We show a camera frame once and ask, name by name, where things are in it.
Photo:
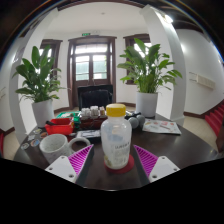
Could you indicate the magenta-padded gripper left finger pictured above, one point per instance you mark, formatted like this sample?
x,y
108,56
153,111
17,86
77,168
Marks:
x,y
62,168

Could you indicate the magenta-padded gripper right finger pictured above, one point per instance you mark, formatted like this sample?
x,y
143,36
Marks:
x,y
162,168

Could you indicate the clear bottle with yellow cap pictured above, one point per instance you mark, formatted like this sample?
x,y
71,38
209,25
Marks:
x,y
116,140

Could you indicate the white speckled mug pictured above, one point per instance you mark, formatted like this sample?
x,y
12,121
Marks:
x,y
55,146

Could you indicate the flat round red coaster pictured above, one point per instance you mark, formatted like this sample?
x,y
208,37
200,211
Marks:
x,y
128,167

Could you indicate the colourful round sticker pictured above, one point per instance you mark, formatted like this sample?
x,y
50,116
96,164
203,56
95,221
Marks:
x,y
35,143
25,146
44,135

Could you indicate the red plastic box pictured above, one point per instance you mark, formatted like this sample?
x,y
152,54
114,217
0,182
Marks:
x,y
60,128

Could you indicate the printed magazine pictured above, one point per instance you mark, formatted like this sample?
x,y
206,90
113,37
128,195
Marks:
x,y
162,126

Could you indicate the green box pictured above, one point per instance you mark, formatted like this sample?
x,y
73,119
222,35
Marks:
x,y
68,115

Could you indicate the dark grey rounded object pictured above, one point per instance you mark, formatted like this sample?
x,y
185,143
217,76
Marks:
x,y
134,122

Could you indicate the green plant in white pot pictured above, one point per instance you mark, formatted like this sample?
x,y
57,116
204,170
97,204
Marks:
x,y
42,113
146,105

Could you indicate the red carpeted stairs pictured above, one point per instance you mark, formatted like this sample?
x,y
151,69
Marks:
x,y
1,143
215,120

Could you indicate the black chair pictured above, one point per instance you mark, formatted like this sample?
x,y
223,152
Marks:
x,y
95,98

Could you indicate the brown wooden double door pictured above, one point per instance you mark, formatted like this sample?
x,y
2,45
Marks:
x,y
90,66

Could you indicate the brown-framed window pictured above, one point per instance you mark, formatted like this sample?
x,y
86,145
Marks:
x,y
130,43
53,50

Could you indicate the green exit sign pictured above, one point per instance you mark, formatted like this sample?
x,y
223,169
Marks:
x,y
86,34

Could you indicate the white wall unit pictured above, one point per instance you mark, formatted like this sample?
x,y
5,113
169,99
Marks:
x,y
202,81

